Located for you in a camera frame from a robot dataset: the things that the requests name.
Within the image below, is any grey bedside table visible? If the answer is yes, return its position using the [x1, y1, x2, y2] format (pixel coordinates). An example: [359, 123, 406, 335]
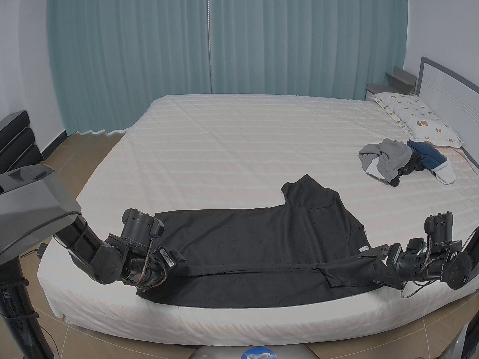
[366, 66, 418, 102]

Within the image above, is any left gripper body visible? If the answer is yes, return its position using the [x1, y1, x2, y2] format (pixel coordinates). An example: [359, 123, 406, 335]
[125, 247, 186, 289]

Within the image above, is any black garment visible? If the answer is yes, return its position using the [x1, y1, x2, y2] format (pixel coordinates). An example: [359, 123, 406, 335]
[389, 153, 425, 188]

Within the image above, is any black T-shirt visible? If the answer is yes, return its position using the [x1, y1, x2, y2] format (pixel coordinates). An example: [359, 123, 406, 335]
[136, 174, 393, 309]

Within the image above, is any grey garment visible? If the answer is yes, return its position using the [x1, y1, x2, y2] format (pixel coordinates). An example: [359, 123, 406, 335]
[358, 139, 412, 181]

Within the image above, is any black chest of drawers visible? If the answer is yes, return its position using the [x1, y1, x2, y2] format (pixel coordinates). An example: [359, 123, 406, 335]
[0, 111, 45, 173]

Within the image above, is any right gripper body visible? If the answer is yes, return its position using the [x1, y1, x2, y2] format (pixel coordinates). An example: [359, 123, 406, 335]
[388, 245, 427, 281]

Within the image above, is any dark blue garment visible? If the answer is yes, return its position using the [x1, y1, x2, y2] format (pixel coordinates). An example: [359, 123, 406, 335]
[407, 139, 449, 169]

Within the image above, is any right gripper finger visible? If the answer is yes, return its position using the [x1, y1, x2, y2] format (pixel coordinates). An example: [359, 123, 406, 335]
[373, 275, 405, 290]
[368, 243, 391, 262]

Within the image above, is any white printed pillow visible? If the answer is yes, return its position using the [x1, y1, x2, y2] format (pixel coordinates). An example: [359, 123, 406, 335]
[368, 93, 465, 149]

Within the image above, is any bed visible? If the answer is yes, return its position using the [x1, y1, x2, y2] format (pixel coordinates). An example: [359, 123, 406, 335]
[37, 56, 479, 347]

